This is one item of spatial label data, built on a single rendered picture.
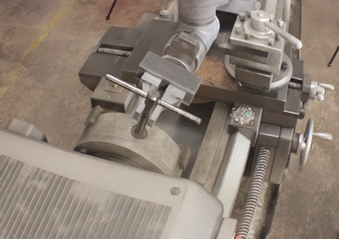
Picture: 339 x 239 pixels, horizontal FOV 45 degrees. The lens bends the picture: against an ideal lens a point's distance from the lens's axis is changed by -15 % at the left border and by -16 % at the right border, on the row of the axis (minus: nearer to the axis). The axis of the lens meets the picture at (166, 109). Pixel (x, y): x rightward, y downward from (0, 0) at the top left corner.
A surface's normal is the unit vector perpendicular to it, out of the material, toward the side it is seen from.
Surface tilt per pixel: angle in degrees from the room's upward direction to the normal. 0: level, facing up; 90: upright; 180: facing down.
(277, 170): 90
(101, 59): 0
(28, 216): 0
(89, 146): 90
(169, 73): 19
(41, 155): 0
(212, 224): 45
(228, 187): 36
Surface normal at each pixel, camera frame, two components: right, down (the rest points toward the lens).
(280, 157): -0.30, 0.69
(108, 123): -0.25, -0.73
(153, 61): 0.26, -0.57
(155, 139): 0.55, -0.44
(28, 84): -0.04, -0.70
